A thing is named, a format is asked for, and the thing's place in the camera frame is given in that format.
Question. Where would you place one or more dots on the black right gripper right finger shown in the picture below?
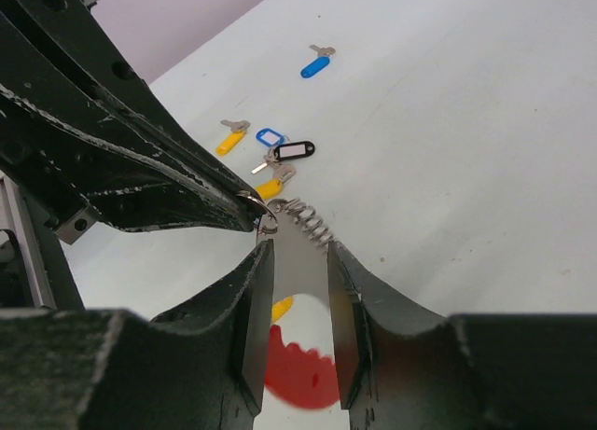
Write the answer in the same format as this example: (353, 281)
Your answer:
(402, 366)

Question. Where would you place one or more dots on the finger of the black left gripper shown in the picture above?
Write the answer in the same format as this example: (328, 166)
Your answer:
(58, 65)
(117, 167)

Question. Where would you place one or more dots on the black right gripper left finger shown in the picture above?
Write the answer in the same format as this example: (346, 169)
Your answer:
(200, 365)

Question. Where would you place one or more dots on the red-handled metal key organizer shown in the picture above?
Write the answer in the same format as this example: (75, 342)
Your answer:
(301, 370)

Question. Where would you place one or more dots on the yellow tag key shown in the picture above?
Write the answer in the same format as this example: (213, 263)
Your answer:
(280, 308)
(282, 172)
(237, 131)

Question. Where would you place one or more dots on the blue white key tag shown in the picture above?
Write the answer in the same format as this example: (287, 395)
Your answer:
(271, 138)

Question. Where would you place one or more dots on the black key tag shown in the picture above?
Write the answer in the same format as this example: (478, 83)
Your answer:
(293, 151)

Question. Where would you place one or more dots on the blue tag key far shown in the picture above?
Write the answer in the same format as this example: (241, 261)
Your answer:
(321, 61)

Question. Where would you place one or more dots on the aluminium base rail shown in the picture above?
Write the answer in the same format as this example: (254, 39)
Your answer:
(17, 220)

